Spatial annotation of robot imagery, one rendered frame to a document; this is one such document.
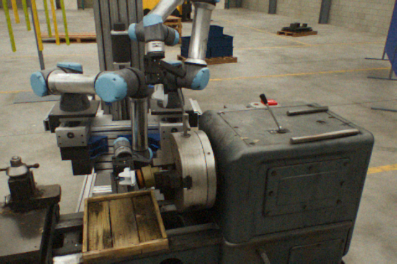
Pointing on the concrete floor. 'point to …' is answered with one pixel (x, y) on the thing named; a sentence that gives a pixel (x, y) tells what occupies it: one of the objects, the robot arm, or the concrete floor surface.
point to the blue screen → (390, 48)
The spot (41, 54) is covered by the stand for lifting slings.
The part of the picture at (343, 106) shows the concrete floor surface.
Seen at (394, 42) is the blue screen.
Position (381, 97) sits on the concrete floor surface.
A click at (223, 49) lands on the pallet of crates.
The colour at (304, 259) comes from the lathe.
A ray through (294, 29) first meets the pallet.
